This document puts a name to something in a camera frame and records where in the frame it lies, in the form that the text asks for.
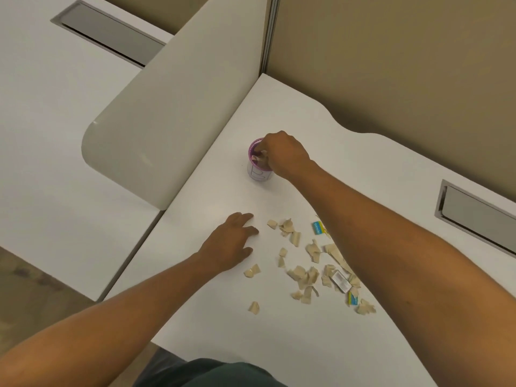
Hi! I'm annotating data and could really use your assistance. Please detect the person's left hand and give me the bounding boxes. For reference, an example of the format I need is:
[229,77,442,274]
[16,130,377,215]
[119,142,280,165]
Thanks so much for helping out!
[198,212,260,274]

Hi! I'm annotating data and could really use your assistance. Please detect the person's right hand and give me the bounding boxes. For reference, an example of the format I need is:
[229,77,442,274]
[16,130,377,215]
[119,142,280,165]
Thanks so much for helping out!
[256,131,313,182]

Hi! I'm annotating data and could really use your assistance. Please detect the person's right forearm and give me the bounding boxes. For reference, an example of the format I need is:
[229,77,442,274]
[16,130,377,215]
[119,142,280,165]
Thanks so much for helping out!
[282,159,516,387]

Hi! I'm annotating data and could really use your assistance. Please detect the person's left forearm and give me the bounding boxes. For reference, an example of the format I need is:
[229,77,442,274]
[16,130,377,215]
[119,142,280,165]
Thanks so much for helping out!
[0,250,226,387]

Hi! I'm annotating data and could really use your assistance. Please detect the white cup with purple rim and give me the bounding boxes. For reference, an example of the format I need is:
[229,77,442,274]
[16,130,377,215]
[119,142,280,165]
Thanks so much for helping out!
[246,138,275,183]

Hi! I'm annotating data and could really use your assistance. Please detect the scattered torn beige cardboard scraps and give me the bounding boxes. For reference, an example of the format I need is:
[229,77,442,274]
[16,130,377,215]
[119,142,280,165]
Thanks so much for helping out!
[243,217,377,317]

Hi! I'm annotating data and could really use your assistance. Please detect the white and silver label piece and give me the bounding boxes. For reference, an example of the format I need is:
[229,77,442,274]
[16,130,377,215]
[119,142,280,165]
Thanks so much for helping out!
[330,269,352,294]

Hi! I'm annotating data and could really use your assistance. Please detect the white curved desk divider panel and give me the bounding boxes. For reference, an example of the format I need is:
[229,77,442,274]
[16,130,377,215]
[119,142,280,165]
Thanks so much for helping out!
[81,0,270,211]

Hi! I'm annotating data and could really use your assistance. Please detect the person's dark green clothing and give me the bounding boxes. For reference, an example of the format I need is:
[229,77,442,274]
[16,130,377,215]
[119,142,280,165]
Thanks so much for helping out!
[132,346,289,387]

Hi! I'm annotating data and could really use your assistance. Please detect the beige partition screen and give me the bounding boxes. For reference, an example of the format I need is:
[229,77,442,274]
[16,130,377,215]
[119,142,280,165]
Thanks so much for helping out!
[262,0,516,190]

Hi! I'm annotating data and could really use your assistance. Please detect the aluminium partition post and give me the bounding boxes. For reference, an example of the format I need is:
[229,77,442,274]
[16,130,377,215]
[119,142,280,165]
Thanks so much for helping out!
[260,0,282,76]

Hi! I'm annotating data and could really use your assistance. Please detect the grey desk cable cover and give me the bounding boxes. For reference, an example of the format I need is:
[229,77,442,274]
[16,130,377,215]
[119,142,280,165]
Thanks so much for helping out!
[50,0,167,69]
[434,179,516,259]

